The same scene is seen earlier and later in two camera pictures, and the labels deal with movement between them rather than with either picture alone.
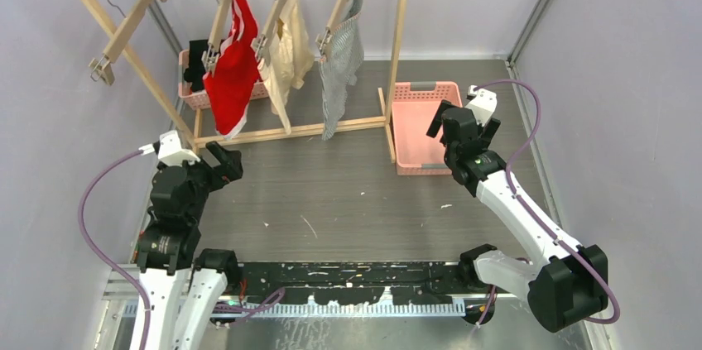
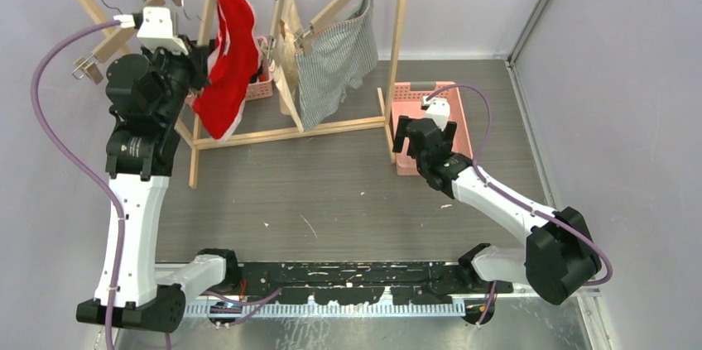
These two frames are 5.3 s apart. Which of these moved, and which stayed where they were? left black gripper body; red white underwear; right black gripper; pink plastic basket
Moved: right black gripper; left black gripper body
Stayed: red white underwear; pink plastic basket
